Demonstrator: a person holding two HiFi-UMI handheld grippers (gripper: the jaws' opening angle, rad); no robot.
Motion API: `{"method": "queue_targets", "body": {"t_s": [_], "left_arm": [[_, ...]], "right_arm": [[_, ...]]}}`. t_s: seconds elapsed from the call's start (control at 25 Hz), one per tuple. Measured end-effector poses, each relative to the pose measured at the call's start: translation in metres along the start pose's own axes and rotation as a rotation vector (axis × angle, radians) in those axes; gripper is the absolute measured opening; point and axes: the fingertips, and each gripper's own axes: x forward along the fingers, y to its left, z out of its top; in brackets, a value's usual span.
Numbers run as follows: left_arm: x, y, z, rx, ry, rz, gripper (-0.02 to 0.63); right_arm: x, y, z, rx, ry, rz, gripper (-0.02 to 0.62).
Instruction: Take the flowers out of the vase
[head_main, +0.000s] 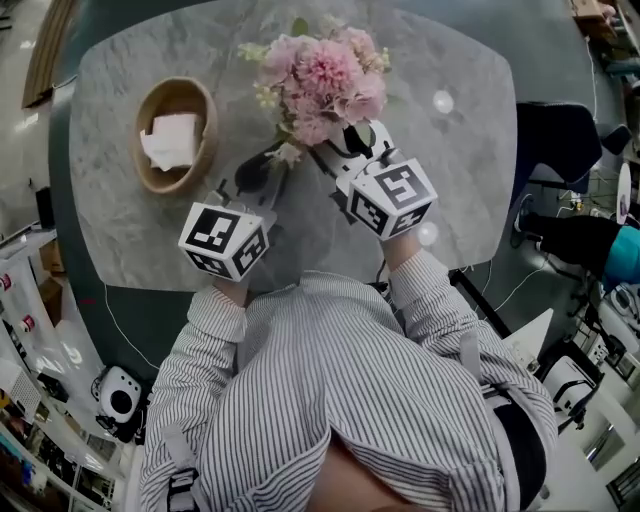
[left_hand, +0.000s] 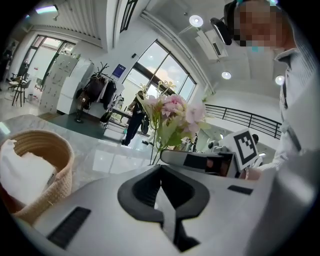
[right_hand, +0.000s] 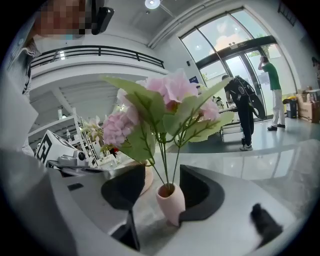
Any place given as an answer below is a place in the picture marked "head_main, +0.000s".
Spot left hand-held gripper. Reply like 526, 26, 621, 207
177, 146, 292, 283

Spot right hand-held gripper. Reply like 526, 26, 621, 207
309, 118, 439, 243

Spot small pale flowers sprig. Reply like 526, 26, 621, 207
264, 141, 307, 169

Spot pink flowers bouquet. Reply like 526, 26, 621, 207
237, 17, 394, 151

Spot person's left forearm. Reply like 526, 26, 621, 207
169, 277, 250, 362

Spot person's right forearm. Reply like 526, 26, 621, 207
381, 232, 482, 347

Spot round wooden bowl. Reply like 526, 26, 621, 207
130, 75, 221, 197

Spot white paper napkins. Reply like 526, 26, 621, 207
139, 112, 199, 173

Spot grey marble table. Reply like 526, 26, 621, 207
67, 4, 519, 294

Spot dark blue chair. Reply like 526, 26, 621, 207
598, 123, 633, 157
511, 101, 604, 197

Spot brown cardboard box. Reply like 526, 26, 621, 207
39, 277, 64, 327
38, 239, 67, 274

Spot grey striped shirt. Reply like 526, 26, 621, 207
138, 248, 559, 512

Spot long wooden bench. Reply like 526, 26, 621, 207
20, 0, 79, 111

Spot white side table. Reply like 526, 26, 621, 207
503, 307, 557, 372

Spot white round lens device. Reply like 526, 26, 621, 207
94, 365, 144, 427

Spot white and black device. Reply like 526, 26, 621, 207
541, 356, 599, 417

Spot thin white floor cable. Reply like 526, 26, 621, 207
102, 284, 162, 372

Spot white floor cable bundle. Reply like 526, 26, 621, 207
469, 259, 552, 327

